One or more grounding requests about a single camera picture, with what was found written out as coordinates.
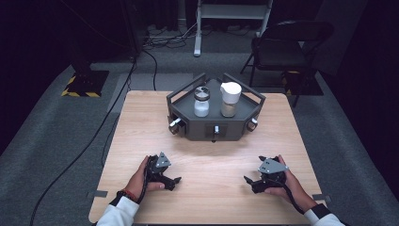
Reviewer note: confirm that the person's left hand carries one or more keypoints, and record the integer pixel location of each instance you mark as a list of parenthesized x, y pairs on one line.
[(138, 183)]

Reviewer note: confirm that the person's right hand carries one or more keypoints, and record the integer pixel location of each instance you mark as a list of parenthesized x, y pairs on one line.
[(296, 191)]

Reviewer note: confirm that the white metal stand frame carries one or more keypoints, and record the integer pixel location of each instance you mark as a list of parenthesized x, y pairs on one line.
[(230, 12)]

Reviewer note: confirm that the glass jar of white salt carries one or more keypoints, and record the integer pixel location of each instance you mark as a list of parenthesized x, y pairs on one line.
[(201, 103)]

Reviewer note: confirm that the black base with yellow stripes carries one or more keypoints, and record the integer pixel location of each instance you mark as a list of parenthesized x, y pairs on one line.
[(302, 83)]

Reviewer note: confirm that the black stand with striped base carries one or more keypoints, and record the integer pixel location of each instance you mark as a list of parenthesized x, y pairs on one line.
[(84, 81)]

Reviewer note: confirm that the dark grey rack with drawers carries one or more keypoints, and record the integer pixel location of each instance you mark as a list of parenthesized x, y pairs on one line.
[(216, 128)]

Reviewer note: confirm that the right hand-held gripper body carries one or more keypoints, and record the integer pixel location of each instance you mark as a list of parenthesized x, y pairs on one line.
[(272, 172)]

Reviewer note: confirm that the black chair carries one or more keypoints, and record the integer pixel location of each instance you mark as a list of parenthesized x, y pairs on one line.
[(282, 50)]

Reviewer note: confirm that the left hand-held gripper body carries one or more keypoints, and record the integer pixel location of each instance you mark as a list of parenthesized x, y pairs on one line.
[(158, 168)]

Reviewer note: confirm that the grey tape strip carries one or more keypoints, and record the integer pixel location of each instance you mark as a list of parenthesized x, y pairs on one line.
[(321, 197), (98, 194)]

